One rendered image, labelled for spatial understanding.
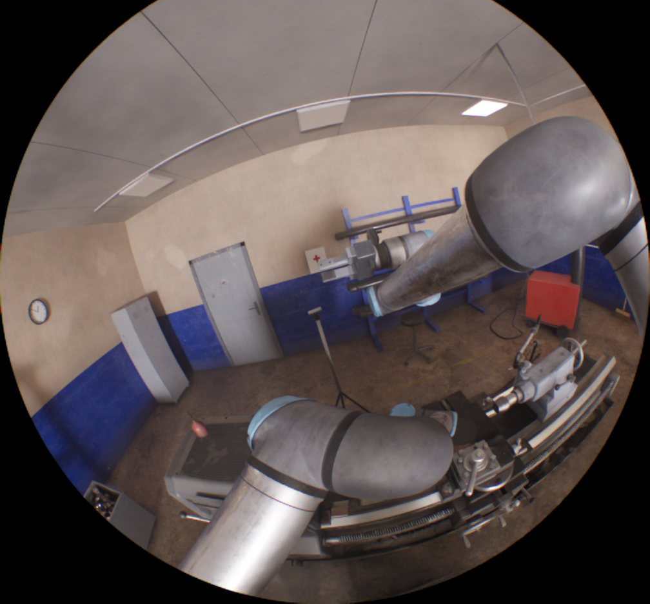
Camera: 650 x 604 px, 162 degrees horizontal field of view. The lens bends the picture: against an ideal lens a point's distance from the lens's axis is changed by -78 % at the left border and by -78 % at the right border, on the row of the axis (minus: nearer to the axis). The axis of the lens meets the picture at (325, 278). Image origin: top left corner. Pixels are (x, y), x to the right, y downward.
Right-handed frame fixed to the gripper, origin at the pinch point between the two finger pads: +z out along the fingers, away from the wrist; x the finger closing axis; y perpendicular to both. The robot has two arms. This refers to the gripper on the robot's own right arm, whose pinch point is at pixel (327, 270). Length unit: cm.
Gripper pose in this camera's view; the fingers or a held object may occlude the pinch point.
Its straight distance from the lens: 64.3
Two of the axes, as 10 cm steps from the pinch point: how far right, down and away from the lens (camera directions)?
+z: -9.7, 2.6, 0.2
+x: 1.4, 4.3, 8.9
